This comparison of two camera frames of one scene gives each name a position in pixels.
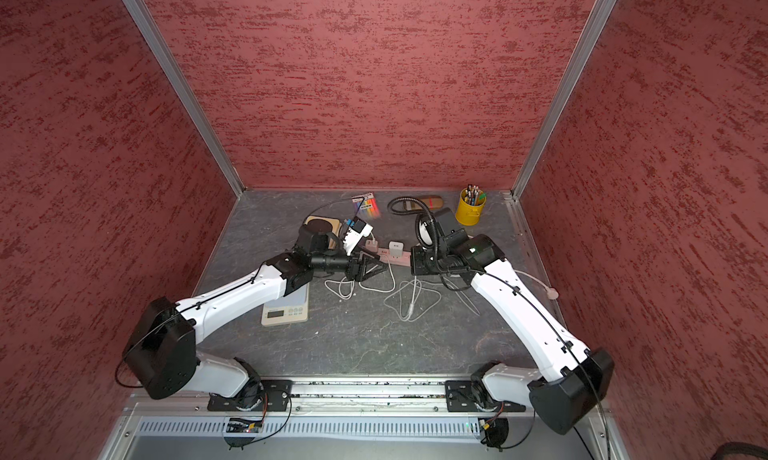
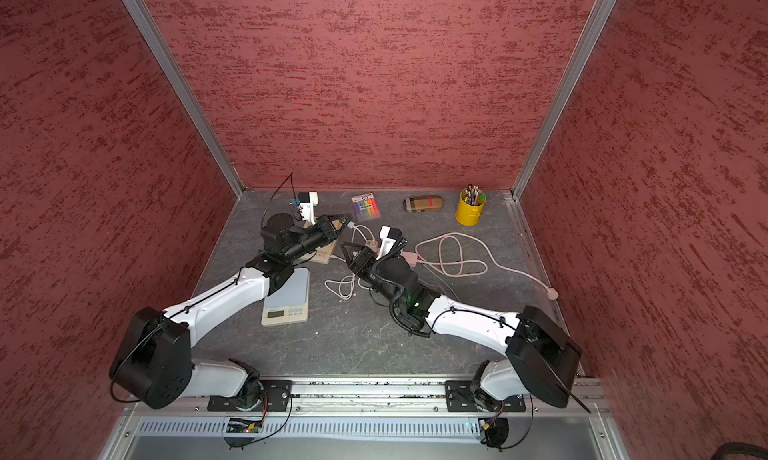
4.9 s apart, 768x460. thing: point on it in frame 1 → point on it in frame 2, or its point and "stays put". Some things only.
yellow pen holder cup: x=472 y=199 stays put
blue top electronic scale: x=291 y=308 stays put
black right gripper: x=418 y=262 → x=357 y=261
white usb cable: x=353 y=285 stays put
